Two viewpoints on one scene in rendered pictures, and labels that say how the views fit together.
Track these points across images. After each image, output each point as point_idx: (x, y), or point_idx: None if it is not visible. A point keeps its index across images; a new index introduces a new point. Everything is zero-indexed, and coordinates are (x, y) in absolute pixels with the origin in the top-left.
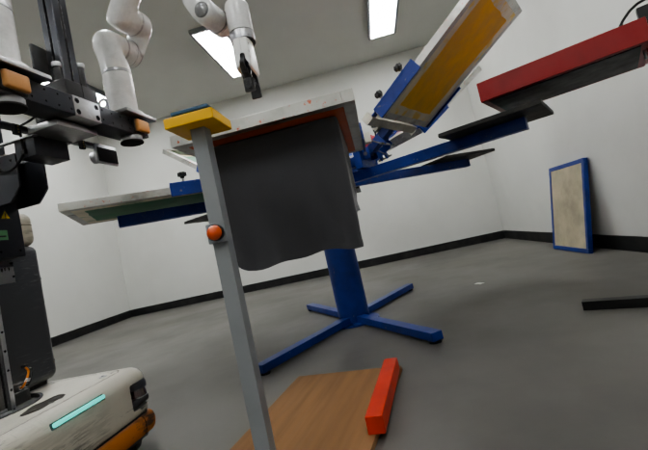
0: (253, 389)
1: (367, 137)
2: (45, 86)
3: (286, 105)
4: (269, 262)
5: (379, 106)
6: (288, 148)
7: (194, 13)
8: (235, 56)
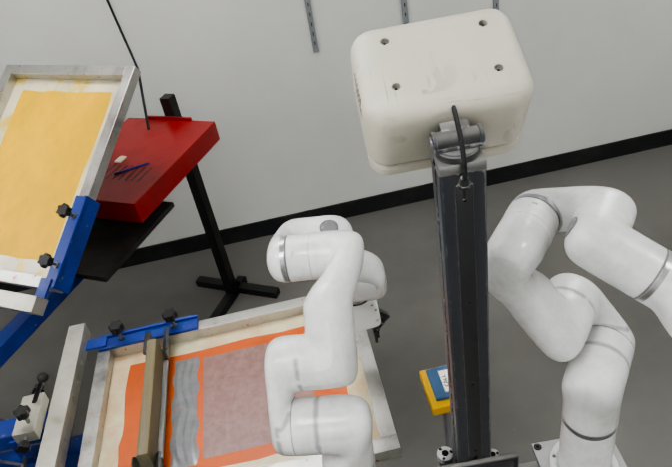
0: None
1: (87, 331)
2: (532, 461)
3: (366, 331)
4: None
5: (61, 278)
6: None
7: (385, 290)
8: (379, 313)
